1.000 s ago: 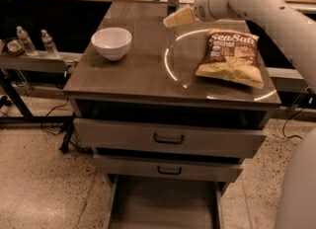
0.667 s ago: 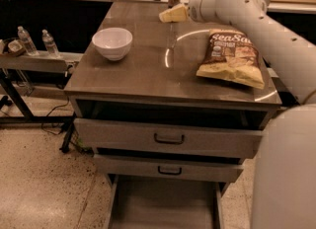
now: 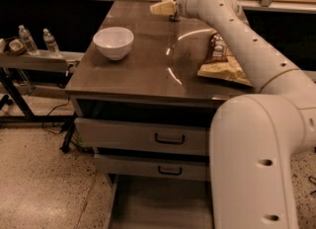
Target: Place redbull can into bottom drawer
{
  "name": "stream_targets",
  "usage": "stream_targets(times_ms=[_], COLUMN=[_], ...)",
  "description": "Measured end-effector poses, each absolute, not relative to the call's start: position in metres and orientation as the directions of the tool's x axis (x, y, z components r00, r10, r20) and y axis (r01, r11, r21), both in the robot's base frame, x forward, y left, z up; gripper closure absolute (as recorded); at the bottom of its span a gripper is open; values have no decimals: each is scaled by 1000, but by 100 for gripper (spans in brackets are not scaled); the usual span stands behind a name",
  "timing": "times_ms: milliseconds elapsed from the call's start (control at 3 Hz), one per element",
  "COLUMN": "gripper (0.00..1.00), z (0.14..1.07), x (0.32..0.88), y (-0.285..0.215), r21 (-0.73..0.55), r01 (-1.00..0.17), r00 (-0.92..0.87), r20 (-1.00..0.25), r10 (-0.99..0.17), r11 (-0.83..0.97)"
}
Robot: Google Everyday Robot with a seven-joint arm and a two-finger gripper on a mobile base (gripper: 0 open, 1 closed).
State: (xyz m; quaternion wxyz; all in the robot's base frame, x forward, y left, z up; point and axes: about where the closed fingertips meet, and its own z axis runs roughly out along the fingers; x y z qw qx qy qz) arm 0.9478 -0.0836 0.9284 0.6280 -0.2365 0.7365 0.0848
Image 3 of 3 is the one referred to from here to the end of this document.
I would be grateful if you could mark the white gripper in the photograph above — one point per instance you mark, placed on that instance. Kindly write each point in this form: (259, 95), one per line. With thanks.
(182, 5)

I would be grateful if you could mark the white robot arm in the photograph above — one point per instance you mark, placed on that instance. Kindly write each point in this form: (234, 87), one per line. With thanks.
(252, 137)

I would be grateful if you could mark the grey drawer cabinet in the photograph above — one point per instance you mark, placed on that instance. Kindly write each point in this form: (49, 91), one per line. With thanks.
(157, 82)

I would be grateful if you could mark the open bottom drawer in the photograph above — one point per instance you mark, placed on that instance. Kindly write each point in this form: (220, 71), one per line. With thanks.
(156, 203)

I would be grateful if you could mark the white bowl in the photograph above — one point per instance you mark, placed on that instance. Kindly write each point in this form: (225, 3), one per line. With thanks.
(114, 43)

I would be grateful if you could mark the sea salt chips bag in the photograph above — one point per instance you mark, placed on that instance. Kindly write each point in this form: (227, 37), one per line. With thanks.
(220, 63)

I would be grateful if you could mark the right plastic water bottle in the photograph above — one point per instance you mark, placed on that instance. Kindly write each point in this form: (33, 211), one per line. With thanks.
(51, 43)

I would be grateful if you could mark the plastic water bottle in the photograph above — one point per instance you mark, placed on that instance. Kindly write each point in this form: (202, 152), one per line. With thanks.
(51, 43)
(28, 41)

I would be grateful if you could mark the grey side bench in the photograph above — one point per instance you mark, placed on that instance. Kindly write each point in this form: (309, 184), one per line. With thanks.
(42, 62)

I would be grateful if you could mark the left plastic water bottle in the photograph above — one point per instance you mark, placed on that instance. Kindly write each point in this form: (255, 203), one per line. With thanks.
(28, 41)

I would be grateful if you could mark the small dark bowl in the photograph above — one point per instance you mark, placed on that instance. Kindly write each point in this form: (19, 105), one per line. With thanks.
(13, 46)

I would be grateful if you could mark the top drawer with handle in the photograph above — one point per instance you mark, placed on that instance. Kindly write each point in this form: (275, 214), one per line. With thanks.
(147, 137)

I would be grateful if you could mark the drawer with handle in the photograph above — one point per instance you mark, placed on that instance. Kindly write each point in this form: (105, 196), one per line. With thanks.
(153, 168)
(147, 137)

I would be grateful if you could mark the middle drawer with handle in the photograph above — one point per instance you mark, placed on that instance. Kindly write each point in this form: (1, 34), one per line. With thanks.
(153, 168)

